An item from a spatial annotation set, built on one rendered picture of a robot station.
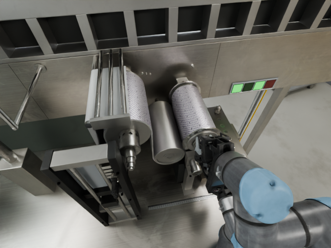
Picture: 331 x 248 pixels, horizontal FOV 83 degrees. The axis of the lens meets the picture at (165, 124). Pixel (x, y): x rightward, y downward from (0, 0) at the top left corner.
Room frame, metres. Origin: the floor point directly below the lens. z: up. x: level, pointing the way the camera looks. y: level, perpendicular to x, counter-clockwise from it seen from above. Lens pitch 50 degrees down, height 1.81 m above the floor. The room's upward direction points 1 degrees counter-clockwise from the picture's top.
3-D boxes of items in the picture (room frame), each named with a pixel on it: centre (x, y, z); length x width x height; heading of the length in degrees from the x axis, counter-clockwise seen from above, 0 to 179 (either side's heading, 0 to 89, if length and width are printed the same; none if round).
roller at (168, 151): (0.49, 0.01, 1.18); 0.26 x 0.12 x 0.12; 10
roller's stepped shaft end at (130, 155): (0.26, 0.10, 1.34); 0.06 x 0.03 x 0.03; 10
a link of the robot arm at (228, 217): (0.13, -0.24, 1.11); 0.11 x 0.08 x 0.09; 10
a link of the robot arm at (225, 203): (0.21, -0.22, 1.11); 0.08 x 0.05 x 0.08; 100
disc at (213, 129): (0.39, -0.13, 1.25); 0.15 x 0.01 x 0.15; 100
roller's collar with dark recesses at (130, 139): (0.32, 0.11, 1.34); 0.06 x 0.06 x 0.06; 10
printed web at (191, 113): (0.49, 0.02, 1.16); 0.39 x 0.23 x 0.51; 100
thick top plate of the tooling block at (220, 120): (0.58, -0.28, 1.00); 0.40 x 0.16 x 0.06; 10
